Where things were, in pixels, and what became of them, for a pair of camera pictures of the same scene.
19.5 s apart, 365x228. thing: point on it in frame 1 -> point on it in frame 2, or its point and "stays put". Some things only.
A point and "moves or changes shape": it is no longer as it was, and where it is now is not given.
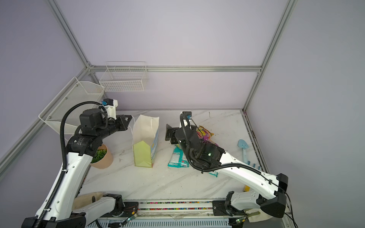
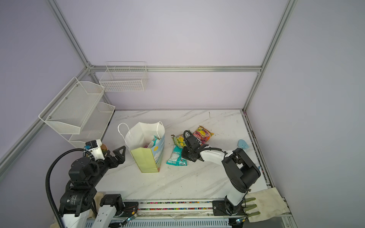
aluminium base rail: [187, 214] stays put
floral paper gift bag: [145, 135] moves or changes shape
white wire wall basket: [124, 76] stays put
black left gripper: [123, 125] -> [120, 159]
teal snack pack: [177, 158] stays put
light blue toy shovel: [244, 145] stays put
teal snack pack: [215, 173] -> [153, 142]
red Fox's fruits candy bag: [203, 134] stays put
